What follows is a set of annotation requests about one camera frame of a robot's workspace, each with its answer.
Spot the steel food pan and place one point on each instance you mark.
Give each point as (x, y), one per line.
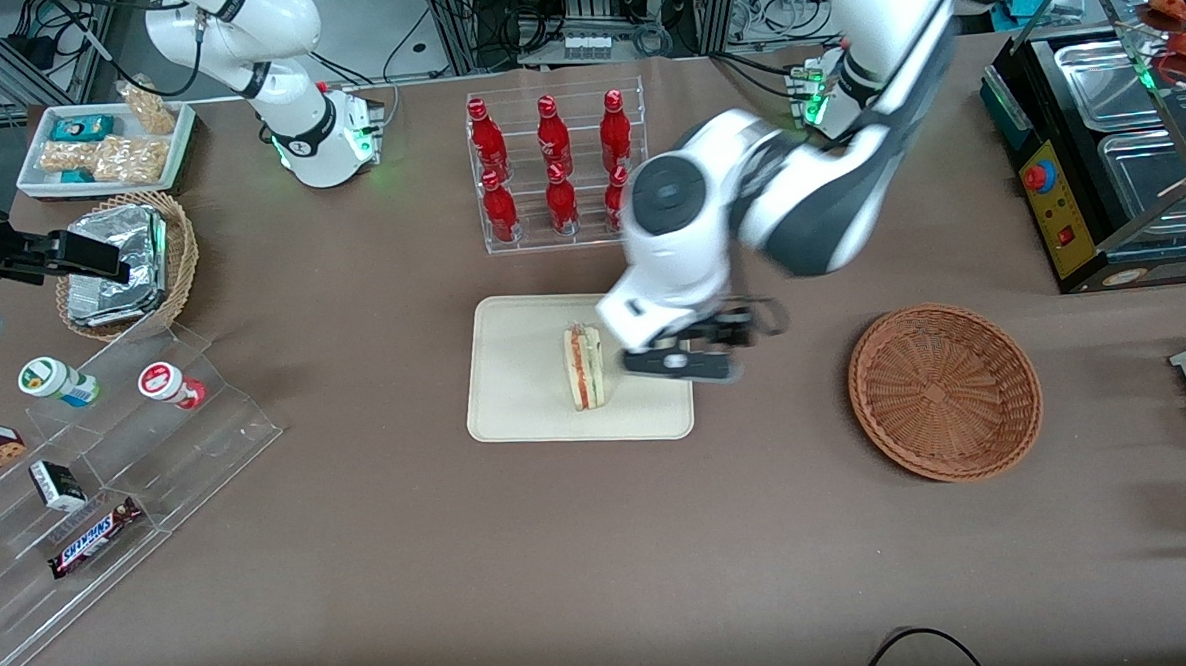
(1157, 178)
(1103, 86)

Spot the small black white box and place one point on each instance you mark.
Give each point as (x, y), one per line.
(57, 486)

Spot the small wicker basket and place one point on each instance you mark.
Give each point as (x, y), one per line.
(184, 261)

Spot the clear acrylic stepped display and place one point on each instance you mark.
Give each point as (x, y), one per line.
(207, 440)

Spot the clear acrylic bottle rack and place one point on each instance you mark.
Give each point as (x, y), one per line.
(529, 244)

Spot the red lid yogurt cup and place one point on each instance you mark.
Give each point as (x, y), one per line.
(163, 380)

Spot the cream plastic tray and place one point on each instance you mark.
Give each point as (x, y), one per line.
(525, 376)

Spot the large round wicker basket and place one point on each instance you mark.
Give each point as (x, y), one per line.
(946, 393)

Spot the red cola bottle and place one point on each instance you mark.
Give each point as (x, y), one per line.
(488, 142)
(553, 140)
(615, 137)
(561, 206)
(614, 207)
(500, 215)

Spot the teal snack box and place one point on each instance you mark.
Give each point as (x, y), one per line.
(84, 128)

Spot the green lid yogurt cup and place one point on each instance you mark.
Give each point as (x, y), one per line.
(49, 379)

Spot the clear bag of snacks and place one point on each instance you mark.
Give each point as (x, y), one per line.
(130, 158)
(70, 156)
(151, 110)

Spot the small teal snack packet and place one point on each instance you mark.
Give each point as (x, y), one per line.
(76, 176)

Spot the silver foil wrapped pack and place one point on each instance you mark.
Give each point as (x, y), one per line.
(144, 242)

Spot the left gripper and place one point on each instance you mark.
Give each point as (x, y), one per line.
(732, 326)

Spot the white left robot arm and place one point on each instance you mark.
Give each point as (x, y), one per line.
(818, 203)

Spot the triangle sandwich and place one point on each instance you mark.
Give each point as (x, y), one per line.
(585, 368)

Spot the black food warmer cabinet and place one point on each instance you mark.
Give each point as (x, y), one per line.
(1058, 213)

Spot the white rectangular snack tray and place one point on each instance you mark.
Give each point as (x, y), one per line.
(46, 189)

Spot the snickers chocolate bar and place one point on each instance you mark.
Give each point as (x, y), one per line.
(96, 537)

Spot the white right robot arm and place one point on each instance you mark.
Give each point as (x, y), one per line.
(293, 116)

